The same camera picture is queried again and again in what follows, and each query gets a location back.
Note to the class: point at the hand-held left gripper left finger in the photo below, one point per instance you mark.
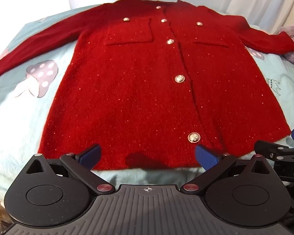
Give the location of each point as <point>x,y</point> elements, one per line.
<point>91,155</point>

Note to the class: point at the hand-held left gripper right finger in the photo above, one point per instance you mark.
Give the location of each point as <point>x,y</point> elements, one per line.
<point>205,158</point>

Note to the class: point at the red knit cardigan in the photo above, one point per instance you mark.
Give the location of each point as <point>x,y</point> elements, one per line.
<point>137,90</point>

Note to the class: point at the light blue mushroom print blanket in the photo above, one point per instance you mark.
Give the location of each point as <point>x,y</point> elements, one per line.
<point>27,117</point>

